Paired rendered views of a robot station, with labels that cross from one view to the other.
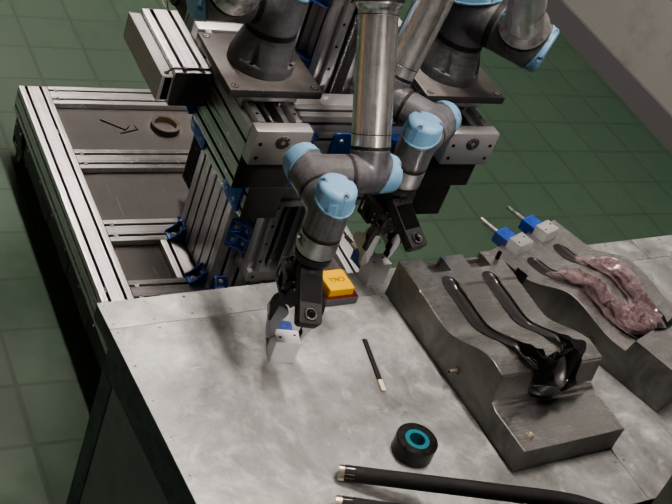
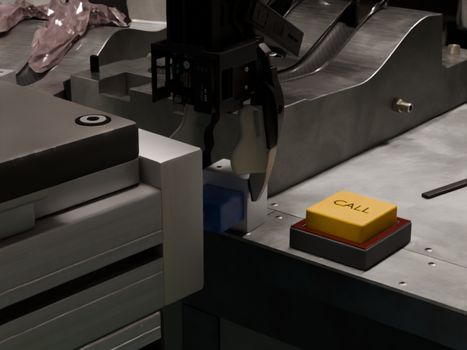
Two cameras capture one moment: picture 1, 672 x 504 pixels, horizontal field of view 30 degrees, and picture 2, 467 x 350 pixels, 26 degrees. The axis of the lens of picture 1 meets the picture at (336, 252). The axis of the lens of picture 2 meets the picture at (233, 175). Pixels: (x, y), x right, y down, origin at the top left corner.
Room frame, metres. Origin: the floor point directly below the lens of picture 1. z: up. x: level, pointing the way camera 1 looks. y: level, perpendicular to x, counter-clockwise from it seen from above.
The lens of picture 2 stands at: (2.27, 0.78, 1.18)
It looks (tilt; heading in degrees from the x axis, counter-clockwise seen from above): 21 degrees down; 261
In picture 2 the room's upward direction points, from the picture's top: straight up
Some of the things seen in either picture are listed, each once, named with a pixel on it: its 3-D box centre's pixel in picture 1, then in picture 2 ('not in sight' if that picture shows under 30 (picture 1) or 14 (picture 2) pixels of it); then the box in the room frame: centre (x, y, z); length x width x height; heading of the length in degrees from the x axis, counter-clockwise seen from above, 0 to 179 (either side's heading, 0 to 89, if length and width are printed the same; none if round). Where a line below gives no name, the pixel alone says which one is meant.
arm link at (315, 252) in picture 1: (316, 241); not in sight; (1.81, 0.04, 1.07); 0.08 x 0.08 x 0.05
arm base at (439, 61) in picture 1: (453, 52); not in sight; (2.69, -0.08, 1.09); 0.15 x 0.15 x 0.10
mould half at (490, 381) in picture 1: (507, 344); (295, 67); (2.00, -0.39, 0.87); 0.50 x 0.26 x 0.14; 42
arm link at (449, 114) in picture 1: (430, 121); not in sight; (2.24, -0.08, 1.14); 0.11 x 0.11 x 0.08; 75
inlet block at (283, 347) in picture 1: (279, 328); not in sight; (1.83, 0.05, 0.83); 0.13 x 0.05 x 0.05; 25
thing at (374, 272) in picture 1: (362, 254); (206, 212); (2.15, -0.05, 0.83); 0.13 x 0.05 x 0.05; 48
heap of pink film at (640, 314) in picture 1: (612, 287); (48, 17); (2.29, -0.60, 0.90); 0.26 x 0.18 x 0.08; 59
